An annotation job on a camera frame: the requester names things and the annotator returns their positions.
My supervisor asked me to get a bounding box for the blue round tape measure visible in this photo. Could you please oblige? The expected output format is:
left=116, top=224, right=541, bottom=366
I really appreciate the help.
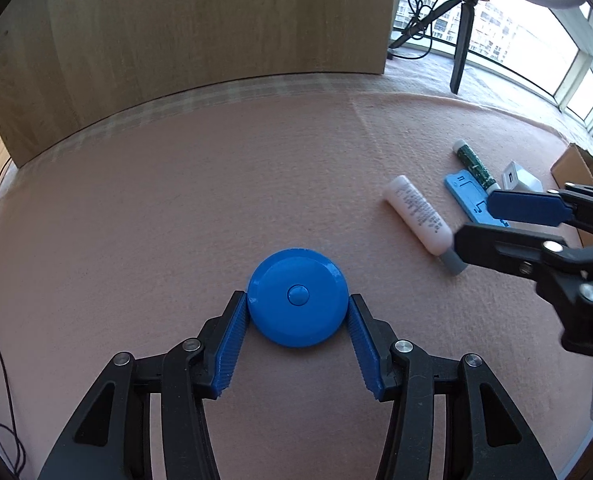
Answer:
left=246, top=248, right=349, bottom=348

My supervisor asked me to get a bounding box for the cardboard box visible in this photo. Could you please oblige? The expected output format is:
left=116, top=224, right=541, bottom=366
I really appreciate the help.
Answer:
left=550, top=142, right=593, bottom=248

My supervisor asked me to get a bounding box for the green and white lip balm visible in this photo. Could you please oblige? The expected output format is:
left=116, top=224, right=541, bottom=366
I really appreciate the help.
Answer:
left=453, top=141, right=501, bottom=192

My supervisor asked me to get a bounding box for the white window frame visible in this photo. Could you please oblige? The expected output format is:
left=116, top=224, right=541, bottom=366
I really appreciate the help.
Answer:
left=391, top=0, right=593, bottom=156

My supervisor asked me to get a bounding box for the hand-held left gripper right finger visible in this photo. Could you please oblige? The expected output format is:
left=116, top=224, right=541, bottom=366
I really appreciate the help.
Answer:
left=349, top=294, right=559, bottom=480

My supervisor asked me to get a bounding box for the white tube with grey cap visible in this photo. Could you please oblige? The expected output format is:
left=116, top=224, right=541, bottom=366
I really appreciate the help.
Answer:
left=383, top=175, right=464, bottom=276

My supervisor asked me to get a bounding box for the blue plastic plate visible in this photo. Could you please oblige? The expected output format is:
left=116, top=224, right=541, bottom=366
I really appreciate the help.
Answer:
left=445, top=171, right=511, bottom=228

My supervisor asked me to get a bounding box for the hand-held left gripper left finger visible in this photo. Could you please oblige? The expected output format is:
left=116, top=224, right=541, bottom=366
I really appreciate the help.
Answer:
left=39, top=290, right=250, bottom=480

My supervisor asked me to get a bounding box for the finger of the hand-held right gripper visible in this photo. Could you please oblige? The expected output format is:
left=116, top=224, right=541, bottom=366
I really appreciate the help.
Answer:
left=453, top=223, right=593, bottom=359
left=487, top=182, right=593, bottom=246

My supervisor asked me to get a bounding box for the black ring light cable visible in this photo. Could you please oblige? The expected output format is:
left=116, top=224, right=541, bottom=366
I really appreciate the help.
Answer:
left=389, top=0, right=464, bottom=61

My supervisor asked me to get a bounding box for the thin black cable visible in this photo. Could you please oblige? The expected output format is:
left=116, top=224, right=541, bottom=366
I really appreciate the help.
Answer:
left=0, top=320, right=27, bottom=476

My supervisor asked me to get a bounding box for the white charger plug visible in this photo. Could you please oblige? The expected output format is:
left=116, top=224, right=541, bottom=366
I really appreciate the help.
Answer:
left=501, top=160, right=544, bottom=192

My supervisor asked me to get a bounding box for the pink blanket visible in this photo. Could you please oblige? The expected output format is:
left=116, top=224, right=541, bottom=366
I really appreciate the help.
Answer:
left=0, top=92, right=593, bottom=480

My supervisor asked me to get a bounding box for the black tripod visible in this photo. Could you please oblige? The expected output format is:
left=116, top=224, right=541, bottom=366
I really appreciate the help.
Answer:
left=387, top=0, right=492, bottom=96

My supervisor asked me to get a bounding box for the wooden cabinet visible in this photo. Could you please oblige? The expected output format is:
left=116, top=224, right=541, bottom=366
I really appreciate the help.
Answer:
left=0, top=0, right=397, bottom=168

